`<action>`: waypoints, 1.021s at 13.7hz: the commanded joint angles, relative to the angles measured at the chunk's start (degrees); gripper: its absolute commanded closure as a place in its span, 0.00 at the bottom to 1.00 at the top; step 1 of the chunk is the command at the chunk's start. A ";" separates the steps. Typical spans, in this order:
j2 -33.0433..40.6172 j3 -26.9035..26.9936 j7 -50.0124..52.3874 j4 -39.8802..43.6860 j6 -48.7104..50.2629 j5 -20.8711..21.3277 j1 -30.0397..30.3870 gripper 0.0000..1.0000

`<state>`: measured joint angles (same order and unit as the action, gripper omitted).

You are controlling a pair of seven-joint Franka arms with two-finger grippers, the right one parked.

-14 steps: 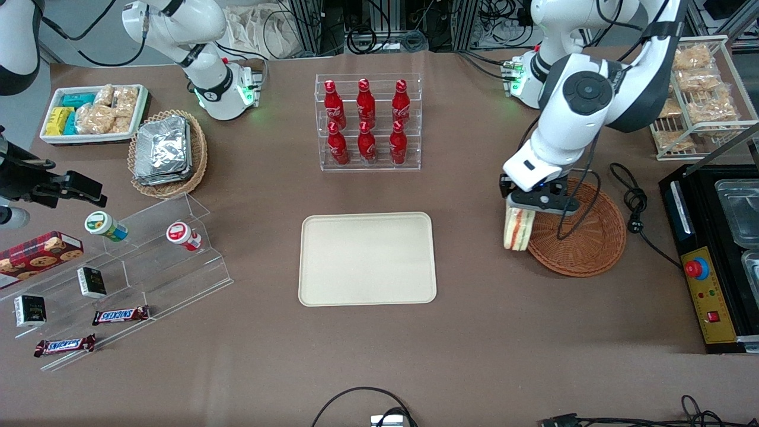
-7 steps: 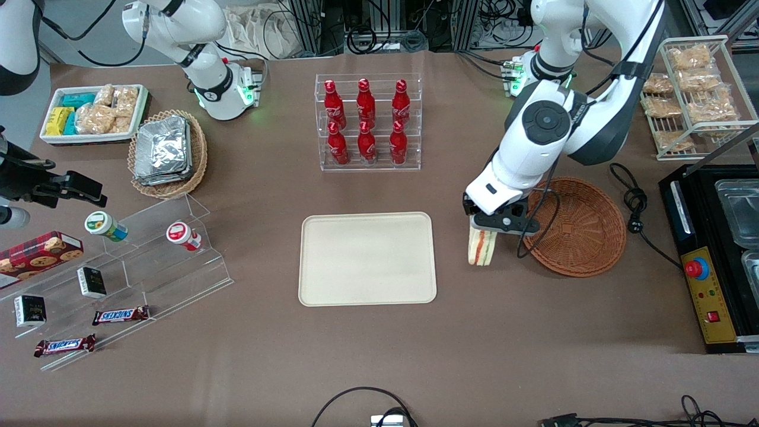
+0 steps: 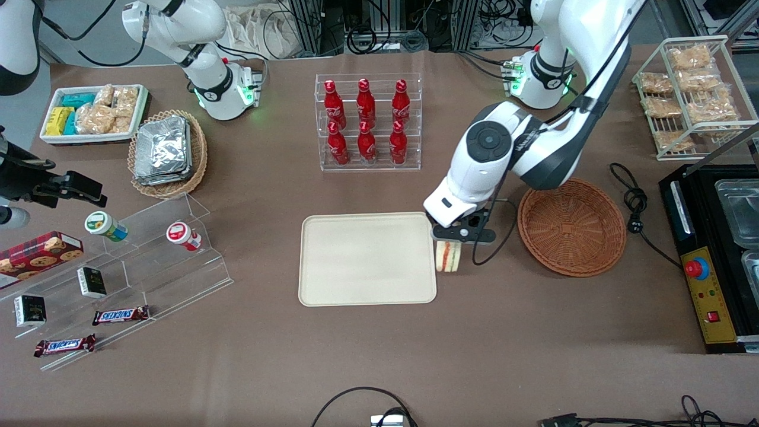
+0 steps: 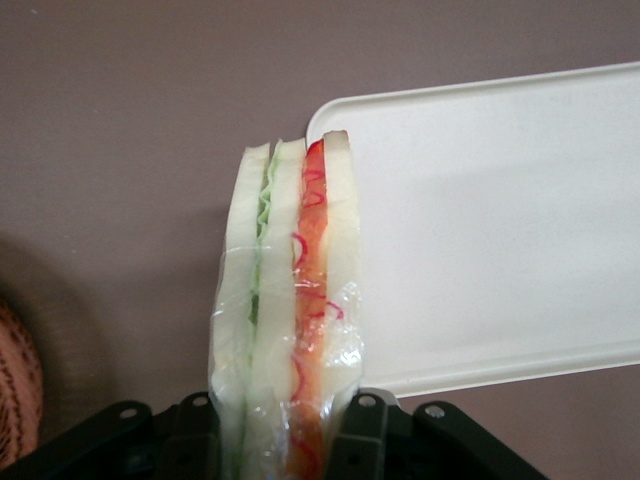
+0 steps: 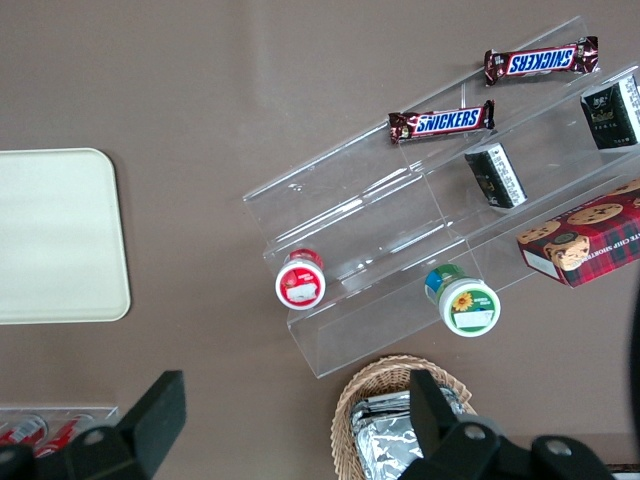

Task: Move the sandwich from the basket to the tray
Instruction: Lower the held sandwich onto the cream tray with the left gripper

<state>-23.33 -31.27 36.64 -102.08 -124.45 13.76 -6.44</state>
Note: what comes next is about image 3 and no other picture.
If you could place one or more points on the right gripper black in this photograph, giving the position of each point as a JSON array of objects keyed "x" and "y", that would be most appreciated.
[{"x": 19, "y": 179}]

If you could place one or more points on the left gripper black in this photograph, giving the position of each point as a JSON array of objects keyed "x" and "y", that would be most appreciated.
[{"x": 474, "y": 221}]

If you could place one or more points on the triangle sandwich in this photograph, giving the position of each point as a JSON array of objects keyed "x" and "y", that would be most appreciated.
[{"x": 448, "y": 258}]

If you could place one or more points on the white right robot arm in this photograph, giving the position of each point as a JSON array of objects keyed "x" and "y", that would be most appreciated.
[{"x": 178, "y": 24}]

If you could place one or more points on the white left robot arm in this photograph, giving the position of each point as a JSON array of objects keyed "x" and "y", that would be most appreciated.
[{"x": 492, "y": 172}]

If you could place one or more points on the oval tan wicker basket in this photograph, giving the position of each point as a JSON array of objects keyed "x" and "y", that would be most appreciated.
[{"x": 169, "y": 191}]

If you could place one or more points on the beige plastic tray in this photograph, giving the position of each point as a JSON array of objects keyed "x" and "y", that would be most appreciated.
[{"x": 362, "y": 261}]

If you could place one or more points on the round brown wicker basket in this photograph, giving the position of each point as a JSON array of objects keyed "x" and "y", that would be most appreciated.
[{"x": 572, "y": 228}]

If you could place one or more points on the green-lid white cup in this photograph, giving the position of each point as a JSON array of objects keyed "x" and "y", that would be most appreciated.
[{"x": 104, "y": 225}]

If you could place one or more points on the white rectangular bin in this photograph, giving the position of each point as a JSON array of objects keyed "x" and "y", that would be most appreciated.
[{"x": 89, "y": 139}]

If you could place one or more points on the teal snack packet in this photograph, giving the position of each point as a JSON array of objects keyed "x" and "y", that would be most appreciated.
[
  {"x": 70, "y": 124},
  {"x": 77, "y": 99}
]

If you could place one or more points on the clear bag of rice crackers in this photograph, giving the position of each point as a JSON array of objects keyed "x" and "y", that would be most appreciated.
[
  {"x": 95, "y": 118},
  {"x": 104, "y": 95},
  {"x": 121, "y": 124},
  {"x": 126, "y": 101}
]

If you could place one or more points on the yellow snack packet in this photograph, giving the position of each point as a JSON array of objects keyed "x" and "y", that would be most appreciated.
[{"x": 58, "y": 121}]

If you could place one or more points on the red cookie box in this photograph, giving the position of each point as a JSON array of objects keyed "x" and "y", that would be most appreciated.
[{"x": 41, "y": 255}]

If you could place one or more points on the clear acrylic bottle rack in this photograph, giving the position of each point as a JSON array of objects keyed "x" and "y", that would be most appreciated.
[{"x": 415, "y": 160}]

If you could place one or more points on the silver foil container stack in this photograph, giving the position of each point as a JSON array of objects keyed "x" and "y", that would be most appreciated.
[{"x": 163, "y": 151}]

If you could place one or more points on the small black box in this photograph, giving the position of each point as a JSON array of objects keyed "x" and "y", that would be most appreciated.
[
  {"x": 92, "y": 283},
  {"x": 29, "y": 311}
]

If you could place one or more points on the red cola bottle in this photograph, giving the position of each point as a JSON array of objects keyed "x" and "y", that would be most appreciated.
[
  {"x": 338, "y": 151},
  {"x": 367, "y": 148},
  {"x": 365, "y": 107},
  {"x": 398, "y": 148},
  {"x": 401, "y": 107},
  {"x": 333, "y": 107}
]

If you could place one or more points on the red-lid white cup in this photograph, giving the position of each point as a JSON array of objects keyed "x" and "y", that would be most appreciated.
[{"x": 181, "y": 234}]

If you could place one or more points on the clear acrylic stepped display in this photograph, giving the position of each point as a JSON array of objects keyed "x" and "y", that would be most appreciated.
[{"x": 178, "y": 279}]

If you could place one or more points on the brown Snickers bar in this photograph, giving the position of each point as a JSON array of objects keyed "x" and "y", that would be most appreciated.
[
  {"x": 121, "y": 315},
  {"x": 65, "y": 345}
]

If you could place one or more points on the small silver device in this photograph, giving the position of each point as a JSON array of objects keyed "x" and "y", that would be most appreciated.
[{"x": 388, "y": 421}]

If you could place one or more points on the clear bag of fried snacks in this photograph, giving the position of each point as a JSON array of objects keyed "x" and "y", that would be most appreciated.
[
  {"x": 701, "y": 80},
  {"x": 713, "y": 111},
  {"x": 689, "y": 57},
  {"x": 675, "y": 141},
  {"x": 657, "y": 83},
  {"x": 663, "y": 107}
]

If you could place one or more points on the black sealing machine yellow panel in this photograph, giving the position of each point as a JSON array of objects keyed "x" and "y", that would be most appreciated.
[{"x": 711, "y": 296}]

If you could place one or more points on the clear plastic container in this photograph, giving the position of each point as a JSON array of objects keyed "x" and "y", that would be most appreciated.
[
  {"x": 752, "y": 270},
  {"x": 738, "y": 213}
]

